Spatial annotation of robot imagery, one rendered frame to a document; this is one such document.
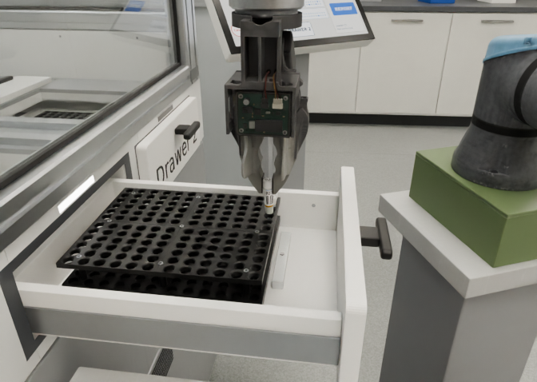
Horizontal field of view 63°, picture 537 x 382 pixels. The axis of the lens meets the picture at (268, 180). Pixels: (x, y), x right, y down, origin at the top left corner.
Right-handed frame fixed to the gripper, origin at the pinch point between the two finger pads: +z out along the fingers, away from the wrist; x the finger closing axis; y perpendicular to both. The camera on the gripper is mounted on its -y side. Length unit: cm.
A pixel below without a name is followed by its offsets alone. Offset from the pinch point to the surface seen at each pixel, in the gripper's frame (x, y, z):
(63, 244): -24.3, 7.8, 6.7
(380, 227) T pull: 13.7, 4.3, 2.9
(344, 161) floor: 22, -220, 94
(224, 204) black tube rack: -6.0, -0.6, 4.2
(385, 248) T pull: 13.8, 8.6, 2.9
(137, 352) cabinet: -22.4, -1.3, 34.9
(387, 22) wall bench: 47, -291, 15
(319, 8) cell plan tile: 3, -98, -11
